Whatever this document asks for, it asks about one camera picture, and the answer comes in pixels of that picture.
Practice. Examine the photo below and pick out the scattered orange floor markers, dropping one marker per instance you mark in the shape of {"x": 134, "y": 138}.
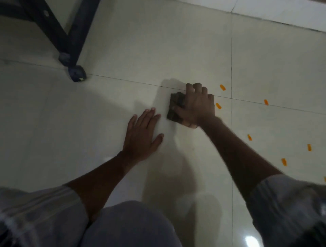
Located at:
{"x": 284, "y": 162}

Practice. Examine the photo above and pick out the person's right thumb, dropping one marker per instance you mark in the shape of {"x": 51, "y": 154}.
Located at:
{"x": 178, "y": 110}

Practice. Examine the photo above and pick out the person's right forearm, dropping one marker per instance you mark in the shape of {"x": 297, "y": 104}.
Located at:
{"x": 234, "y": 155}

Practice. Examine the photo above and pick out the person's left middle finger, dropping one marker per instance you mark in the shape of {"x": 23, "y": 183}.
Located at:
{"x": 150, "y": 116}

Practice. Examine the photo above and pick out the grey trousers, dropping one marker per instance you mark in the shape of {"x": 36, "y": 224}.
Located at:
{"x": 130, "y": 226}

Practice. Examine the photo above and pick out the person's right little finger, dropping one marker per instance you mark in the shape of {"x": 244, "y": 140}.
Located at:
{"x": 211, "y": 98}

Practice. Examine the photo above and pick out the dark scrubbing pad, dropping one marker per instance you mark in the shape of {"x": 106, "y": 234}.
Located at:
{"x": 172, "y": 115}

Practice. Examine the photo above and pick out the person's right middle finger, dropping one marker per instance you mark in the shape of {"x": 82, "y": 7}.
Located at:
{"x": 197, "y": 88}

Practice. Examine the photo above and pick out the person's left thumb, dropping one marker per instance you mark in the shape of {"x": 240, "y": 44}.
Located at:
{"x": 158, "y": 140}

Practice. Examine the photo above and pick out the white striped shirt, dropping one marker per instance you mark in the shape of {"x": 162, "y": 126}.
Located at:
{"x": 38, "y": 216}

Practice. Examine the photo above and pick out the person's right hand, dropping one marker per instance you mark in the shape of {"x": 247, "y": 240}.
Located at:
{"x": 197, "y": 109}

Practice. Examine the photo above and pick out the dark metal table frame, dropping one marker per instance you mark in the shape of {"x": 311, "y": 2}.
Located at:
{"x": 76, "y": 33}

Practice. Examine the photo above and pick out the person's left little finger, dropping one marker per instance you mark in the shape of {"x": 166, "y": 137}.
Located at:
{"x": 132, "y": 121}

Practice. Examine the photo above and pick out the person's left forearm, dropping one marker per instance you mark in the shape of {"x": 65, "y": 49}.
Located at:
{"x": 101, "y": 178}

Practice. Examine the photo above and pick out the person's left hand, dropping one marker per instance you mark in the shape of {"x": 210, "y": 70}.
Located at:
{"x": 138, "y": 142}

